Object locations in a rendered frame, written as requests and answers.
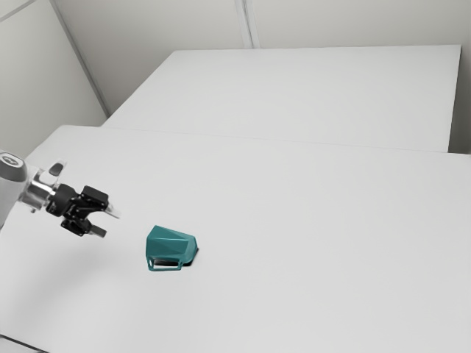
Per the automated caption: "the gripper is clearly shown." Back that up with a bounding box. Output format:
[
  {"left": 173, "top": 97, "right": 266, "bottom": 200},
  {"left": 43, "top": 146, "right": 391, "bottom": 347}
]
[{"left": 45, "top": 183, "right": 122, "bottom": 239}]

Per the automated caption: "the teal faceted mug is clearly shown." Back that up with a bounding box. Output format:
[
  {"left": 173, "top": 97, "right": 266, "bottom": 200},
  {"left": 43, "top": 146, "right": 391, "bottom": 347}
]
[{"left": 145, "top": 224, "right": 200, "bottom": 273}]

